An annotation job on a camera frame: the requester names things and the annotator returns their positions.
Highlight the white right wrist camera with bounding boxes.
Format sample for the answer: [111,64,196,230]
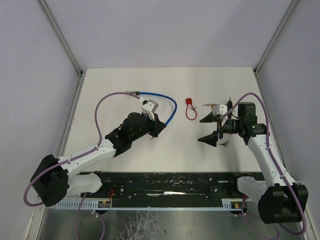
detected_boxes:
[212,104,228,120]

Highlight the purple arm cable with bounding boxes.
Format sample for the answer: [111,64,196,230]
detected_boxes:
[23,91,145,207]
[223,92,308,235]

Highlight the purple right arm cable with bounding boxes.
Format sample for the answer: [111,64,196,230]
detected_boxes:
[223,92,308,235]

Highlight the blue cable lock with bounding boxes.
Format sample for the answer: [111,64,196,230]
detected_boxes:
[127,91,178,125]

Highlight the aluminium frame post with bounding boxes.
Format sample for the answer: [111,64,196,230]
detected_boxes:
[253,0,300,75]
[36,0,83,76]

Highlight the silver keys of long padlock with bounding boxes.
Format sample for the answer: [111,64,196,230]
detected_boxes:
[219,140,230,147]

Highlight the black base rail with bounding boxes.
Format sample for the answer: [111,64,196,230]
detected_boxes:
[87,171,264,199]

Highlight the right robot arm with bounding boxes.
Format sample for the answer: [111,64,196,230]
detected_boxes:
[198,101,309,224]

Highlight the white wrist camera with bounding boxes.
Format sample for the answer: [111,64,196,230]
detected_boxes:
[141,99,159,121]
[212,104,228,120]

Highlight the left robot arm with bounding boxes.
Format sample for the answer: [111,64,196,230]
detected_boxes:
[30,112,167,207]

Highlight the black padlock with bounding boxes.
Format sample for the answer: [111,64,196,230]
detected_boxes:
[226,97,233,111]

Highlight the right aluminium frame post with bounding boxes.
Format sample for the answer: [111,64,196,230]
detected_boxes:
[253,0,300,75]

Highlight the left aluminium frame post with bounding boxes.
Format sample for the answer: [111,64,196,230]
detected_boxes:
[36,0,83,76]

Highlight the red cable padlock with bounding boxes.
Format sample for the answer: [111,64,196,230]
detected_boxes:
[185,98,198,121]

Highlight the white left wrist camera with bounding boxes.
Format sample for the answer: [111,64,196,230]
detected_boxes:
[141,99,159,121]

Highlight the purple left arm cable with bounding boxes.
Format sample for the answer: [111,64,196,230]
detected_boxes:
[23,91,145,207]

